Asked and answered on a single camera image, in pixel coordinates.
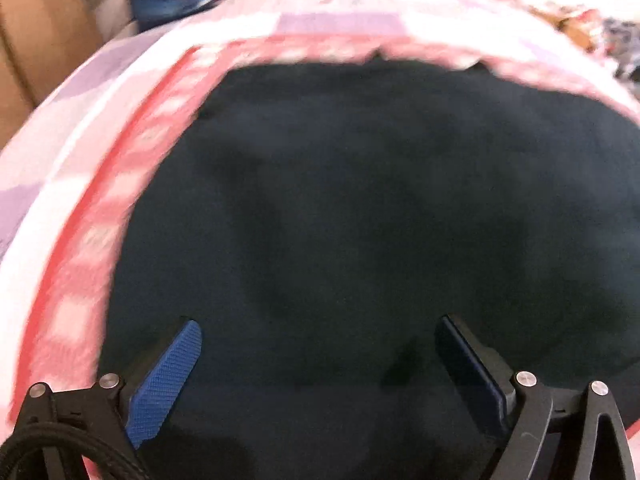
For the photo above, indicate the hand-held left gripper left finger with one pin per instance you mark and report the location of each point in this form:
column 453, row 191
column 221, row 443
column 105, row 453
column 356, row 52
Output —
column 165, row 380

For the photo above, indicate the red checked blanket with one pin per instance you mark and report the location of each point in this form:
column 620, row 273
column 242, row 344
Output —
column 100, row 220

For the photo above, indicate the pastel checked bed sheet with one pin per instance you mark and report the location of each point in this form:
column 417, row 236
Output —
column 340, row 5

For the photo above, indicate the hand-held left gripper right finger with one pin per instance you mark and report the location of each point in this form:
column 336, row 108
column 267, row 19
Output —
column 470, row 375

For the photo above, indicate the pile of colourful clutter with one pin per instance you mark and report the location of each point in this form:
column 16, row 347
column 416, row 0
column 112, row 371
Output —
column 600, row 30

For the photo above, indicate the dark navy garment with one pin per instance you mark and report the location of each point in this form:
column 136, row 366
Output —
column 350, row 185

